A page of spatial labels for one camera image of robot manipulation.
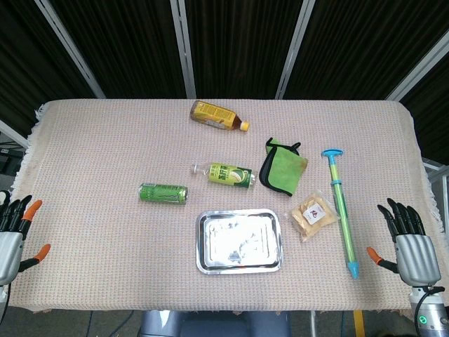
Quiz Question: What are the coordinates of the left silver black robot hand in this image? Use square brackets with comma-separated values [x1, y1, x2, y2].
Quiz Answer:
[0, 190, 52, 286]

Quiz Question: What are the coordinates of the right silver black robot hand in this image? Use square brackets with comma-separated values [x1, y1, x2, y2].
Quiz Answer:
[366, 197, 442, 288]

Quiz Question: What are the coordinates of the brown snack packet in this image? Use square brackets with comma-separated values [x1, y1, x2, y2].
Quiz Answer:
[290, 190, 341, 243]

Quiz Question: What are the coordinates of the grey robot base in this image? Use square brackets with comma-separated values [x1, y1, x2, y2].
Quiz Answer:
[139, 310, 292, 337]

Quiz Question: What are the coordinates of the silver metal tray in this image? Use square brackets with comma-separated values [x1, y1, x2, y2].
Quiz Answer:
[195, 209, 284, 275]

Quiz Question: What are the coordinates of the green and blue water pump toy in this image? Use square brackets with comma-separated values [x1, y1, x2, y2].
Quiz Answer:
[321, 148, 361, 280]

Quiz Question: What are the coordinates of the pink woven tablecloth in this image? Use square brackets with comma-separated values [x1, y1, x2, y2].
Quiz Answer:
[9, 98, 442, 315]

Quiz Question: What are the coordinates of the green cloth with black trim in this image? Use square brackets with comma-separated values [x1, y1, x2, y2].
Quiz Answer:
[259, 137, 309, 197]

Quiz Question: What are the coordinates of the green beverage can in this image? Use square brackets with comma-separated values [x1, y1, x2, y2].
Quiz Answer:
[138, 183, 189, 206]

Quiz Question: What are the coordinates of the clear bottle with green label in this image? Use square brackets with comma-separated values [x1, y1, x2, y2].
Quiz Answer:
[191, 162, 258, 192]

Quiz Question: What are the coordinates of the brown tea bottle yellow label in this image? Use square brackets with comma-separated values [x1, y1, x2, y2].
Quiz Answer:
[189, 100, 251, 133]

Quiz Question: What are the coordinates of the white metal frame post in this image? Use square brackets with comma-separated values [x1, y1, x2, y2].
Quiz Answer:
[274, 0, 316, 100]
[169, 0, 197, 99]
[34, 0, 107, 100]
[384, 29, 449, 103]

